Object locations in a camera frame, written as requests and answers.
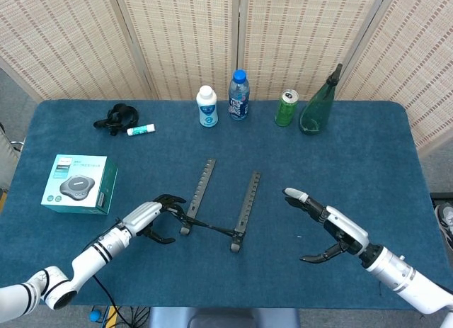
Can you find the teal Philips speaker box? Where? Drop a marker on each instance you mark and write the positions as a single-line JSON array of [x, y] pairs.
[[78, 182]]

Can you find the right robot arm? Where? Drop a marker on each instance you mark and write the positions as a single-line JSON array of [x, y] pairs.
[[400, 271]]

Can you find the small blue ball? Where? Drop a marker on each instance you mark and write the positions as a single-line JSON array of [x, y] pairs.
[[95, 315]]

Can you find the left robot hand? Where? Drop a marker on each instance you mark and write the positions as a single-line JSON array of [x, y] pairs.
[[141, 214]]

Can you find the blue table cloth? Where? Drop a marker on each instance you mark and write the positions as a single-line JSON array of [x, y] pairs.
[[318, 158]]

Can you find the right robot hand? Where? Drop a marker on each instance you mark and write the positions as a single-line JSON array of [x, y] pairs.
[[343, 221]]

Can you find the blue grey stool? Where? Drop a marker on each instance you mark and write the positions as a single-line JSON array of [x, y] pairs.
[[219, 319]]

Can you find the bamboo folding screen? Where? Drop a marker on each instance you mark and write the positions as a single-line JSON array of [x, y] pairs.
[[177, 41]]

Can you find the green drink can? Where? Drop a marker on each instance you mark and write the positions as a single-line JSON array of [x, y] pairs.
[[286, 110]]

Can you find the white green glue stick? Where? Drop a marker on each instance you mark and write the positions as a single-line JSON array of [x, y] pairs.
[[141, 130]]

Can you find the blue capped sports drink bottle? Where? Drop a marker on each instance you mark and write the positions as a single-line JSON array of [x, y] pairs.
[[238, 97]]

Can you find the white yogurt drink bottle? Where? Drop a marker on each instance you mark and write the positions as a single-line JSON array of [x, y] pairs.
[[207, 108]]

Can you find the green glass spray bottle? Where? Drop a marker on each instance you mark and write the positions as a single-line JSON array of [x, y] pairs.
[[316, 108]]

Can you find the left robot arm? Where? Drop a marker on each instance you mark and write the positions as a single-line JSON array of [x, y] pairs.
[[88, 257]]

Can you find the black silver folding laptop stand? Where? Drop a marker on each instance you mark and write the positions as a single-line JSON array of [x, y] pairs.
[[247, 204]]

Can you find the grey sneaker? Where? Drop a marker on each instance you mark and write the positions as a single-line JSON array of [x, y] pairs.
[[446, 218]]

